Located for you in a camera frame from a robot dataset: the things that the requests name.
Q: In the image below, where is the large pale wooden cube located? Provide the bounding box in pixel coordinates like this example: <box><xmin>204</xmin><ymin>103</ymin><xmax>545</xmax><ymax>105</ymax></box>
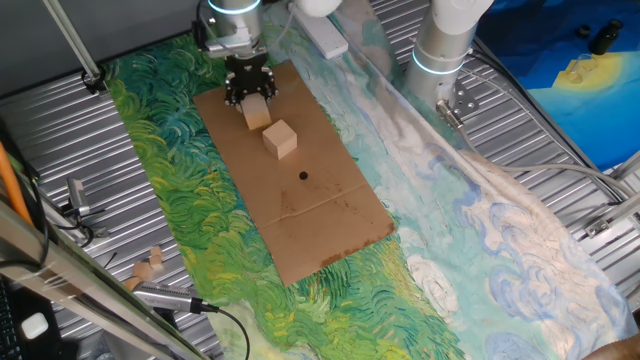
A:
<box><xmin>261</xmin><ymin>119</ymin><xmax>298</xmax><ymax>161</ymax></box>

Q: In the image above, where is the orange tube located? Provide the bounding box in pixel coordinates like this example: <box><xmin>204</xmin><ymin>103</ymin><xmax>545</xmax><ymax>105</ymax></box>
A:
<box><xmin>0</xmin><ymin>141</ymin><xmax>34</xmax><ymax>227</ymax></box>

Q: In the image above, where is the blue yellow painted cloth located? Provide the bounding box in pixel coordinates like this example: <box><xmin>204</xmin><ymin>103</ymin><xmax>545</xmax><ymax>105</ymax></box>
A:
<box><xmin>474</xmin><ymin>0</ymin><xmax>640</xmax><ymax>172</ymax></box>

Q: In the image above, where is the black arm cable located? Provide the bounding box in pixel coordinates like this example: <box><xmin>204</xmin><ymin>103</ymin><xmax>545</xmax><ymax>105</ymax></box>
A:
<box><xmin>192</xmin><ymin>0</ymin><xmax>217</xmax><ymax>54</ymax></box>

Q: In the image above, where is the green white painted cloth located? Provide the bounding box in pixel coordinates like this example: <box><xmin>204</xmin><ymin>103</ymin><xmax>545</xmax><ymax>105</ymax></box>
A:
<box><xmin>102</xmin><ymin>0</ymin><xmax>640</xmax><ymax>360</ymax></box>

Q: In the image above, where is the black camera cable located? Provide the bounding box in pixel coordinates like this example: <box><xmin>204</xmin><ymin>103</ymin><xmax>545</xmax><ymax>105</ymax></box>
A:
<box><xmin>214</xmin><ymin>305</ymin><xmax>251</xmax><ymax>360</ymax></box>

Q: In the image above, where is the grey cable with metal connector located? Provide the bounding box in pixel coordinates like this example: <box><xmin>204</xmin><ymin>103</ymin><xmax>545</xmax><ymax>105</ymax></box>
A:
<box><xmin>435</xmin><ymin>98</ymin><xmax>639</xmax><ymax>201</ymax></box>

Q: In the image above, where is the brown rounded object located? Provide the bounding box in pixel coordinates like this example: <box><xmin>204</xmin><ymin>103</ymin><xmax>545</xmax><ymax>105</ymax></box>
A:
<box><xmin>582</xmin><ymin>333</ymin><xmax>640</xmax><ymax>360</ymax></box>

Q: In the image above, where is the black camera stand bracket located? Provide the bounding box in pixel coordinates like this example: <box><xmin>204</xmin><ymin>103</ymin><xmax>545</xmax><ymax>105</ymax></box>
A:
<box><xmin>42</xmin><ymin>199</ymin><xmax>110</xmax><ymax>240</ymax></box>

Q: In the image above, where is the brown cardboard sheet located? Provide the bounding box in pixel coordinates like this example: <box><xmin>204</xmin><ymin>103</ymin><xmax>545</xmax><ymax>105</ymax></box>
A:
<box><xmin>192</xmin><ymin>59</ymin><xmax>397</xmax><ymax>287</ymax></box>

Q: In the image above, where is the tall pale wooden block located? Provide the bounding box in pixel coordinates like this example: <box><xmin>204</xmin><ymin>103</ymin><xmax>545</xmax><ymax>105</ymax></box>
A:
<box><xmin>240</xmin><ymin>93</ymin><xmax>273</xmax><ymax>131</ymax></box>

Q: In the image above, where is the aluminium frame post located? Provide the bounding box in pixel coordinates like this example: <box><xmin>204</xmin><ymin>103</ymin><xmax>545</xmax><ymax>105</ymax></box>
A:
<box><xmin>42</xmin><ymin>0</ymin><xmax>109</xmax><ymax>96</ymax></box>

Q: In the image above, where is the aluminium corner bracket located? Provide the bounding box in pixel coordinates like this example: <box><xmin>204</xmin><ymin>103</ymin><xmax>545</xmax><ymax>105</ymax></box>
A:
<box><xmin>583</xmin><ymin>192</ymin><xmax>640</xmax><ymax>240</ymax></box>

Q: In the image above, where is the small silver camera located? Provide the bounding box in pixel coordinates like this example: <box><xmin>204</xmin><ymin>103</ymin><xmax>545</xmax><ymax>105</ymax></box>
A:
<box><xmin>67</xmin><ymin>178</ymin><xmax>92</xmax><ymax>217</ymax></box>

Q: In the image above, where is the clear glass beaker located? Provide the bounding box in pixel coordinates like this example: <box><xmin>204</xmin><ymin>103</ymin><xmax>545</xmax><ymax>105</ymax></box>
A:
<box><xmin>567</xmin><ymin>53</ymin><xmax>600</xmax><ymax>85</ymax></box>

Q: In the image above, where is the long silver camera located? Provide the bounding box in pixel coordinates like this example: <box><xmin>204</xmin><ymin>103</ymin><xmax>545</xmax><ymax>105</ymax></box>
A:
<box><xmin>132</xmin><ymin>280</ymin><xmax>220</xmax><ymax>315</ymax></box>

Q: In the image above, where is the aluminium frame beam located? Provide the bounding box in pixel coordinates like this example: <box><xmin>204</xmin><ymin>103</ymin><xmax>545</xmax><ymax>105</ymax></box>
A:
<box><xmin>0</xmin><ymin>199</ymin><xmax>211</xmax><ymax>360</ymax></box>

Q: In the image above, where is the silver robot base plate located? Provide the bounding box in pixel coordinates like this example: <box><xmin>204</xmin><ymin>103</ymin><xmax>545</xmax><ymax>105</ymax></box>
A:
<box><xmin>437</xmin><ymin>79</ymin><xmax>480</xmax><ymax>119</ymax></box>

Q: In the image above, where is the black bottle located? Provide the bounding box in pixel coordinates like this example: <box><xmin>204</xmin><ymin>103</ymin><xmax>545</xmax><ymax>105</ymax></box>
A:
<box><xmin>588</xmin><ymin>19</ymin><xmax>624</xmax><ymax>56</ymax></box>

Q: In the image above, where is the small white case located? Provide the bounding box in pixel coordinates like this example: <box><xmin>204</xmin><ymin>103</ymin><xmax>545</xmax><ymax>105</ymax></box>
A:
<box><xmin>20</xmin><ymin>312</ymin><xmax>50</xmax><ymax>341</ymax></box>

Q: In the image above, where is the white power strip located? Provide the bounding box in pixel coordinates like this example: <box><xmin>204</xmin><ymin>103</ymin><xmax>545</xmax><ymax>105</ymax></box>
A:
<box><xmin>292</xmin><ymin>4</ymin><xmax>350</xmax><ymax>60</ymax></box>

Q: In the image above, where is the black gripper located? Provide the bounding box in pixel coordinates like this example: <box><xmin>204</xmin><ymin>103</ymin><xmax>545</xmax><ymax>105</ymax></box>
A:
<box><xmin>223</xmin><ymin>52</ymin><xmax>279</xmax><ymax>107</ymax></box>

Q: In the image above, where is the black keyboard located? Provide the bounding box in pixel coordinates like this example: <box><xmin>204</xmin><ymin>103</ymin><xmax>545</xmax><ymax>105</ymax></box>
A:
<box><xmin>0</xmin><ymin>277</ymin><xmax>25</xmax><ymax>360</ymax></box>

